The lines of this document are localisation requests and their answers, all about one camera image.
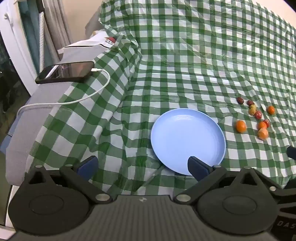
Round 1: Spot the white charging cable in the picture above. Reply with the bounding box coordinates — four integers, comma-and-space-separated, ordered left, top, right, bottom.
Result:
17, 68, 111, 121

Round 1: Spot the teal curtain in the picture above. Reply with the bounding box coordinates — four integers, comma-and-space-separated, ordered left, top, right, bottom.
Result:
18, 0, 41, 72

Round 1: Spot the black smartphone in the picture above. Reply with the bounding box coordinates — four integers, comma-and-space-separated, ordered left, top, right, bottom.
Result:
35, 61, 95, 84

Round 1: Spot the black white braided steamer hose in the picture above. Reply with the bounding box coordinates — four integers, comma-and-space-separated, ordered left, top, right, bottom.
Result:
35, 0, 46, 72

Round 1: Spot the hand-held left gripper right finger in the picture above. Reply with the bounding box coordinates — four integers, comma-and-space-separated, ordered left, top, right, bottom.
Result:
173, 156, 270, 205

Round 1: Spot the green checkered tablecloth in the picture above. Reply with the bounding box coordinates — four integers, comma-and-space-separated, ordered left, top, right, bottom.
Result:
22, 0, 296, 196

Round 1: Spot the white window frame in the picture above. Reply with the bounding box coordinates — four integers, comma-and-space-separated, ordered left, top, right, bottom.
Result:
0, 0, 40, 95

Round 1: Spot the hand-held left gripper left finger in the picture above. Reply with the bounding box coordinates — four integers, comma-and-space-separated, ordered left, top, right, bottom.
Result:
23, 156, 114, 205

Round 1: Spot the light blue plate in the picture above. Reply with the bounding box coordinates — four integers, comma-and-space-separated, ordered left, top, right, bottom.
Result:
150, 108, 226, 176

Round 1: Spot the grey upholstered bed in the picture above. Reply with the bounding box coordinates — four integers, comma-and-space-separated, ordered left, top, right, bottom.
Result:
4, 44, 111, 186

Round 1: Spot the plastic-wrapped orange tangerine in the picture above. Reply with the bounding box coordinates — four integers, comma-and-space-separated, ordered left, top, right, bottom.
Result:
257, 128, 269, 140

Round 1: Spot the blue fabric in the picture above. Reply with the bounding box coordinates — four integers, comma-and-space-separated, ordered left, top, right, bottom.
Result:
0, 133, 11, 154

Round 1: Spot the grey curtain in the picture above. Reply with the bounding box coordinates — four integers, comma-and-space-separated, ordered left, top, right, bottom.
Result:
43, 0, 72, 50

